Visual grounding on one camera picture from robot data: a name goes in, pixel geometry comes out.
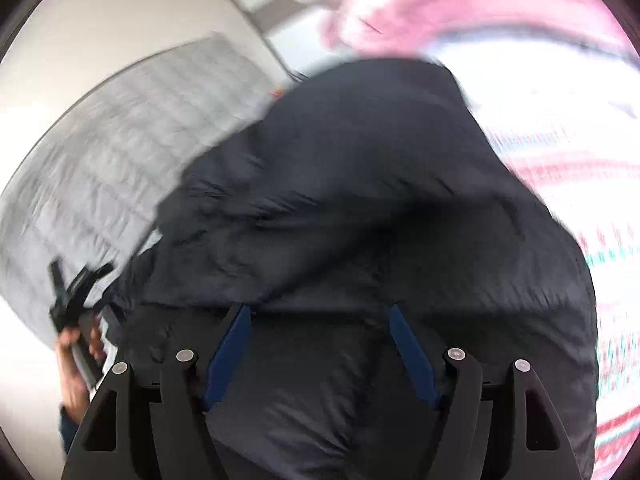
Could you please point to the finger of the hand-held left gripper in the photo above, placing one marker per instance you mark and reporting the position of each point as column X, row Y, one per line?
column 90, row 287
column 56, row 285

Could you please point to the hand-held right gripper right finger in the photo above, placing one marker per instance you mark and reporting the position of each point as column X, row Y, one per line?
column 412, row 360

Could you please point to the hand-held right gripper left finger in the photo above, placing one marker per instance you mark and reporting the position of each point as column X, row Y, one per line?
column 227, row 360

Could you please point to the black puffer jacket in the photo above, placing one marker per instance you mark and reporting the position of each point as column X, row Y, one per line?
column 350, row 210

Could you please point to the person's left hand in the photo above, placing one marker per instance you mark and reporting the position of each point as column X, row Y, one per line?
column 72, row 390

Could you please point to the grey quilted headboard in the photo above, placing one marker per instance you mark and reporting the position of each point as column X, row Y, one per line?
column 100, row 160

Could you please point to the striped patterned blanket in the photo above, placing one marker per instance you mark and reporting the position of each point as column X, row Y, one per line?
column 590, row 185

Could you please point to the small orange object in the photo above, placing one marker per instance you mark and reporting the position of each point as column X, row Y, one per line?
column 276, row 92

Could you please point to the white wardrobe with grey band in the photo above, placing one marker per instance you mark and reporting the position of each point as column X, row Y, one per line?
column 285, row 2

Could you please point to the pink velvet blanket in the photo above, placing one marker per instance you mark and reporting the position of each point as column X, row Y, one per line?
column 425, row 5

